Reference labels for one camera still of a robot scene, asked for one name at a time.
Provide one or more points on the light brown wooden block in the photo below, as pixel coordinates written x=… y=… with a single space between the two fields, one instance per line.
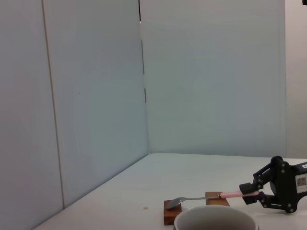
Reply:
x=217 y=201

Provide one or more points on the grey ceramic mug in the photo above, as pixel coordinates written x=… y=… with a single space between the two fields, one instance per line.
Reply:
x=216 y=218

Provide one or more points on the dark flat wooden block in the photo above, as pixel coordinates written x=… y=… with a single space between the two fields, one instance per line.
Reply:
x=170 y=215

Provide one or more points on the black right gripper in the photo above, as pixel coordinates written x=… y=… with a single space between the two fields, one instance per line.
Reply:
x=286 y=184

